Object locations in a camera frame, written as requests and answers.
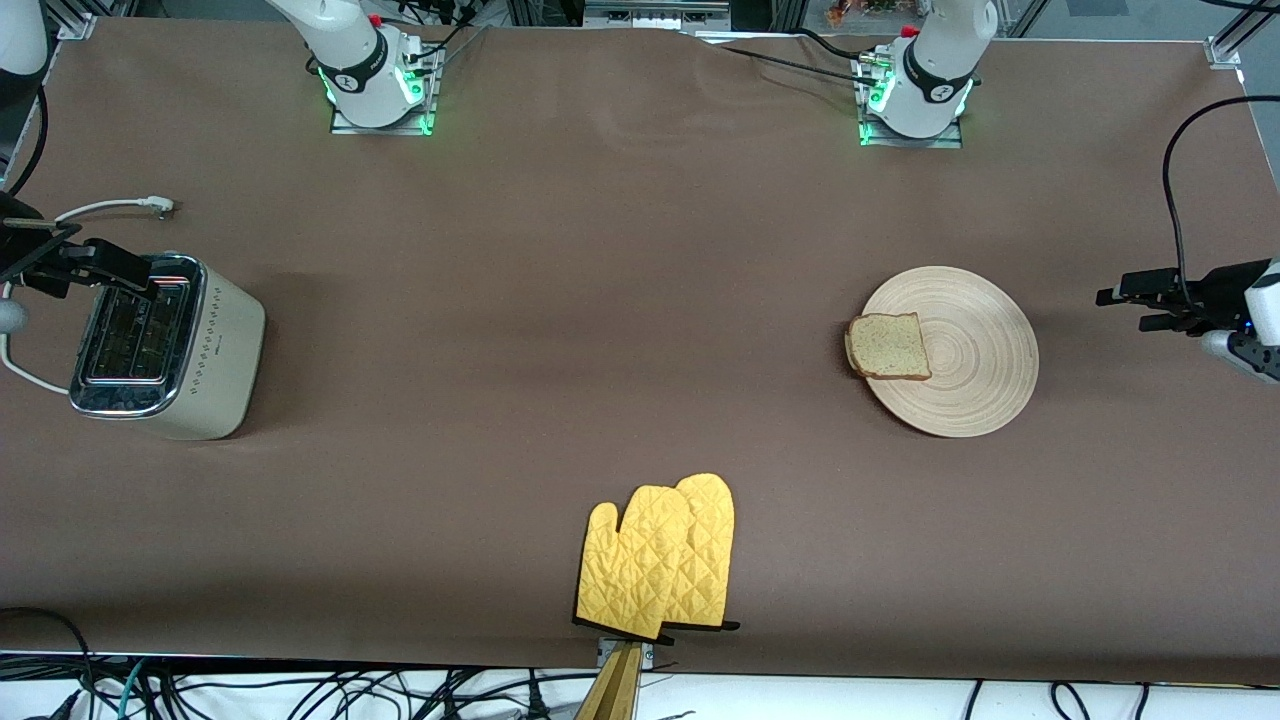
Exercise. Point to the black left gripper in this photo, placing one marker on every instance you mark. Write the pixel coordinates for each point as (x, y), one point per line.
(1219, 296)

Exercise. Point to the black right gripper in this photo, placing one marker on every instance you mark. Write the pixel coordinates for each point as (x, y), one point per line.
(22, 251)

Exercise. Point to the round wooden plate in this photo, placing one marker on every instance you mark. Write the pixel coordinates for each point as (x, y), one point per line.
(980, 360)

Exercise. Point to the brown bread slice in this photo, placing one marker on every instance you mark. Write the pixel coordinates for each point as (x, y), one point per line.
(890, 347)

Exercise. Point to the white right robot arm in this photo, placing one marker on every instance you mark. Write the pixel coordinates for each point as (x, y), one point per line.
(350, 60)

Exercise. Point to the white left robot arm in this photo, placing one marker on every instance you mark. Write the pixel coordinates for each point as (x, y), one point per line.
(935, 70)

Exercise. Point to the cream and chrome toaster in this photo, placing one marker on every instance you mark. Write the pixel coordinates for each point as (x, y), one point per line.
(225, 360)

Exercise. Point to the yellow quilted oven mitt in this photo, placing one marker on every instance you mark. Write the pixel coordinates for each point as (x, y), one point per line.
(712, 540)
(630, 570)

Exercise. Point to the brown table cover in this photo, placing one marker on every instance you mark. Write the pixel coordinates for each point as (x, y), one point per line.
(640, 250)

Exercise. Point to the wooden slat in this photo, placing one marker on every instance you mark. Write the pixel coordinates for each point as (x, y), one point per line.
(615, 690)

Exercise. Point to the aluminium table corner bracket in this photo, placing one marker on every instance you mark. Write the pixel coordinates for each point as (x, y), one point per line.
(1223, 53)
(76, 26)

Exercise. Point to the grey metal frame rail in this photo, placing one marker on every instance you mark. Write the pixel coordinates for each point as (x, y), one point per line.
(655, 14)

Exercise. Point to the small metal clamp bracket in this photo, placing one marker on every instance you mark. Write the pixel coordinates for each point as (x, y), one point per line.
(604, 650)

